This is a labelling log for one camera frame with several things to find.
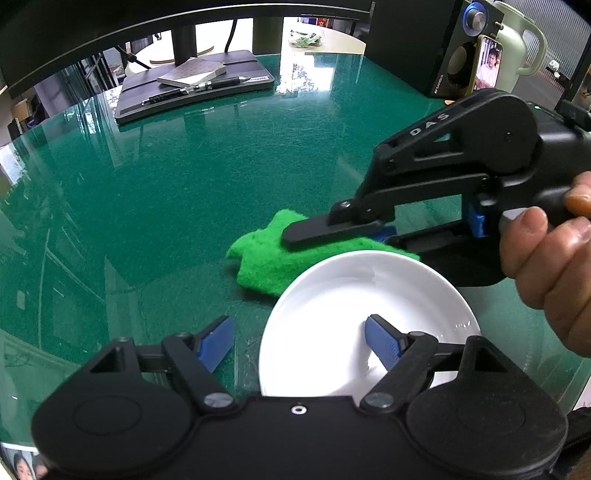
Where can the person's right hand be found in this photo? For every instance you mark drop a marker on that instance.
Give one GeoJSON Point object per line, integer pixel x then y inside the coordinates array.
{"type": "Point", "coordinates": [551, 266]}

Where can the black pen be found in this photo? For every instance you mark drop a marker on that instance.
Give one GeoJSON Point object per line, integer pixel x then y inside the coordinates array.
{"type": "Point", "coordinates": [204, 86]}

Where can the black speaker with blue knob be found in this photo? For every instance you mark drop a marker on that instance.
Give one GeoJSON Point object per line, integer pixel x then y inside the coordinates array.
{"type": "Point", "coordinates": [431, 45]}

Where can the pale green kettle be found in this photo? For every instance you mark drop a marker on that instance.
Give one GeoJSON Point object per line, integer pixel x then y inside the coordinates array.
{"type": "Point", "coordinates": [515, 51]}

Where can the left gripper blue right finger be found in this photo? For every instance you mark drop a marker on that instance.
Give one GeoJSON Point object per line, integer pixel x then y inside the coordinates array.
{"type": "Point", "coordinates": [387, 342]}

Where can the green cleaning cloth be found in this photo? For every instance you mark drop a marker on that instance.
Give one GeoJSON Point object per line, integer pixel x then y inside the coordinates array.
{"type": "Point", "coordinates": [266, 266]}

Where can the grey monitor stand base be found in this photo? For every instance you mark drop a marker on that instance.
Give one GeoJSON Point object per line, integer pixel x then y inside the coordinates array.
{"type": "Point", "coordinates": [143, 85]}

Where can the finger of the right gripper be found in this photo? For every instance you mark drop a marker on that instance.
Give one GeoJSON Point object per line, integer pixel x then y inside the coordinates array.
{"type": "Point", "coordinates": [316, 230]}
{"type": "Point", "coordinates": [434, 242]}

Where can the smartphone with lit screen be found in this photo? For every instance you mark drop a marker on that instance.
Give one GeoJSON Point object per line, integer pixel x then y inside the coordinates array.
{"type": "Point", "coordinates": [487, 64]}

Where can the grey notepad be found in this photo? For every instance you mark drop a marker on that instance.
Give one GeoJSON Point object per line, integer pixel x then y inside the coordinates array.
{"type": "Point", "coordinates": [192, 72]}

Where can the black curved monitor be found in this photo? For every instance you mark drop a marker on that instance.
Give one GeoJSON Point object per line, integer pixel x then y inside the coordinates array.
{"type": "Point", "coordinates": [39, 38]}

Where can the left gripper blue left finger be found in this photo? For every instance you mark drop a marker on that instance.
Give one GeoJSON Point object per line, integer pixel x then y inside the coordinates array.
{"type": "Point", "coordinates": [213, 342]}

